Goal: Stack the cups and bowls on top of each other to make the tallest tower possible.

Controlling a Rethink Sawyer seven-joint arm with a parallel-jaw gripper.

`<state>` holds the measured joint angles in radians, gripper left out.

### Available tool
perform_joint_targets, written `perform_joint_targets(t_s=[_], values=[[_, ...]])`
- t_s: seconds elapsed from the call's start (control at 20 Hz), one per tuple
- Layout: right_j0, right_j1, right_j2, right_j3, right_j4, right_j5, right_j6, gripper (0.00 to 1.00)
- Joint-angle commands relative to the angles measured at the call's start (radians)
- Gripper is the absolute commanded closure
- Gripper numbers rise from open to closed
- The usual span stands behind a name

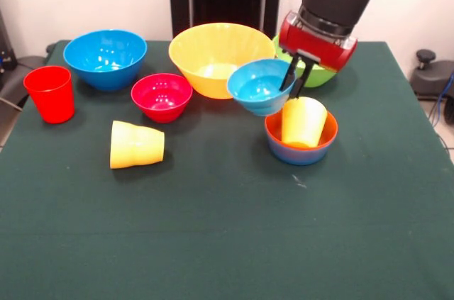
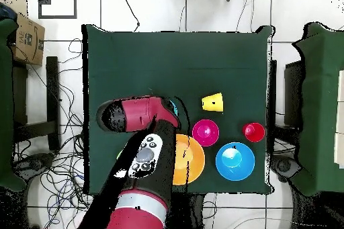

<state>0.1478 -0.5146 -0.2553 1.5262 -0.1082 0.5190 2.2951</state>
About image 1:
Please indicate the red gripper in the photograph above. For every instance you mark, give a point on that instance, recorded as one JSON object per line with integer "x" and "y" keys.
{"x": 319, "y": 46}

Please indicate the small light blue bowl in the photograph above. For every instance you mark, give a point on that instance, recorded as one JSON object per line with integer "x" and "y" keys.
{"x": 255, "y": 90}

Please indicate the yellow cup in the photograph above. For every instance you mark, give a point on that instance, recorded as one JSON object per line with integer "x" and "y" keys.
{"x": 122, "y": 145}
{"x": 305, "y": 122}

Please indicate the small orange-red bowl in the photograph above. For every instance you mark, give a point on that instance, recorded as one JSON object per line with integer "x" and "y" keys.
{"x": 331, "y": 130}

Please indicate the large orange-yellow bowl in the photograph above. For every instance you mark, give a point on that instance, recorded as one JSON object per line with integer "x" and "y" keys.
{"x": 213, "y": 48}

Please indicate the small magenta bowl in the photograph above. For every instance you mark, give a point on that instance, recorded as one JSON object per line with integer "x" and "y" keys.
{"x": 161, "y": 108}

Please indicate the orange-yellow cup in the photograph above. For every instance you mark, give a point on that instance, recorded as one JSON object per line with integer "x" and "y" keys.
{"x": 152, "y": 147}

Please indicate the large green bowl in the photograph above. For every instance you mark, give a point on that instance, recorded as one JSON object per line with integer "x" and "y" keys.
{"x": 317, "y": 78}

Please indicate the dark green tablecloth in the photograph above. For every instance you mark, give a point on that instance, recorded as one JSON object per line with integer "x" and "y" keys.
{"x": 227, "y": 236}

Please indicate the large blue bowl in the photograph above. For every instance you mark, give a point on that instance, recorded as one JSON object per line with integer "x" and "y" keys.
{"x": 103, "y": 66}

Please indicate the red cup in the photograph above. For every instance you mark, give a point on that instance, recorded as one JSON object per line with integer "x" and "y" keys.
{"x": 49, "y": 101}

